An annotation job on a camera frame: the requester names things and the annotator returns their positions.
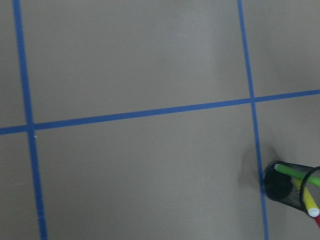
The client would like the black mesh pen cup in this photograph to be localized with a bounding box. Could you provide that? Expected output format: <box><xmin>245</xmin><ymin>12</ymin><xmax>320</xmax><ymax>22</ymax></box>
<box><xmin>262</xmin><ymin>160</ymin><xmax>320</xmax><ymax>218</ymax></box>

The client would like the green highlighter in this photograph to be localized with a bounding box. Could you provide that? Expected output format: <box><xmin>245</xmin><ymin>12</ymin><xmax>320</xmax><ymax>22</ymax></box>
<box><xmin>273</xmin><ymin>163</ymin><xmax>320</xmax><ymax>187</ymax></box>

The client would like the yellow highlighter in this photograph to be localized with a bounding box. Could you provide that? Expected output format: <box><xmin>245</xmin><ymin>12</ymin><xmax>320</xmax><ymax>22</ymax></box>
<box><xmin>293</xmin><ymin>178</ymin><xmax>320</xmax><ymax>218</ymax></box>

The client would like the red white marker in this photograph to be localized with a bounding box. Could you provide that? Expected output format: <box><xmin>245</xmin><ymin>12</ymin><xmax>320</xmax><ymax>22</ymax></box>
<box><xmin>313</xmin><ymin>215</ymin><xmax>320</xmax><ymax>228</ymax></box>

